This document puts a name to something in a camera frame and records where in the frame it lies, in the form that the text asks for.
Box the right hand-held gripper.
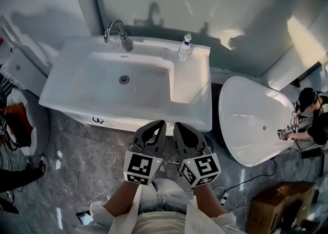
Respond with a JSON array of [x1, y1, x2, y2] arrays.
[[173, 122, 221, 189]]

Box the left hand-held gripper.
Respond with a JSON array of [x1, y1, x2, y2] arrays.
[[124, 120, 167, 186]]

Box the person's left forearm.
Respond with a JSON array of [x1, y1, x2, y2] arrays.
[[102, 180, 141, 220]]

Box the person's right forearm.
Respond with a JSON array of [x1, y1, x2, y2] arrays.
[[193, 185, 226, 218]]

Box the person's light blue jeans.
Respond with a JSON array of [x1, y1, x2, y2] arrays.
[[138, 176, 195, 215]]

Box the white and green bathtub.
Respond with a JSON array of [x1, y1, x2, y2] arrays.
[[217, 75, 298, 168]]

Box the person's cream knit sweater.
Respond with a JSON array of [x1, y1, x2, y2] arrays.
[[75, 199, 247, 234]]

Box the white ceramic sink basin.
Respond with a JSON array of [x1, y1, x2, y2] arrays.
[[38, 35, 213, 133]]

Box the clear soap pump bottle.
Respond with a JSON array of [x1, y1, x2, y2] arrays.
[[178, 32, 193, 61]]

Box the chrome faucet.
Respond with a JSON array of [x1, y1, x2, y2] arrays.
[[104, 19, 134, 52]]

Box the large cardboard box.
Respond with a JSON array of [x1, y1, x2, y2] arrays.
[[245, 181, 317, 234]]

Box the smartphone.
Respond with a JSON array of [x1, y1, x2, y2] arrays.
[[76, 209, 93, 226]]

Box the black backpack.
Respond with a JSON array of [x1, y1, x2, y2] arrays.
[[0, 104, 34, 149]]

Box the orange cushion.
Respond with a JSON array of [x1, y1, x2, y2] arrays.
[[4, 104, 29, 121]]

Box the white water dispenser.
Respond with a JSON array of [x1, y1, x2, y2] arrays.
[[5, 45, 59, 98]]

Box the clear water jug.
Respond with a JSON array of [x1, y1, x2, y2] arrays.
[[0, 15, 26, 56]]

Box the long black cable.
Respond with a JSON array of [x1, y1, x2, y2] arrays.
[[212, 160, 277, 199]]

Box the thin white cable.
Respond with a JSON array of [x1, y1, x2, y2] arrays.
[[212, 185, 248, 221]]

